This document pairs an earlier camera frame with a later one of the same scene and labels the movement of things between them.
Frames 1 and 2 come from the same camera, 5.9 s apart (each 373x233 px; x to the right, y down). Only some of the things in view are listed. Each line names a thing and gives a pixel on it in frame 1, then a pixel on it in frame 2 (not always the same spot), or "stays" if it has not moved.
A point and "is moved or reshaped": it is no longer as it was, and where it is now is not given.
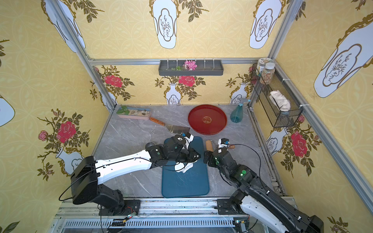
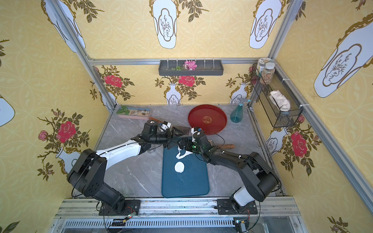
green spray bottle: (237, 113) stays
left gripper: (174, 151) to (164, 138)
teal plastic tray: (193, 183) stays
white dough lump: (180, 167) is moved or reshaped
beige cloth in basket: (280, 101) stays
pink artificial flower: (190, 65) stays
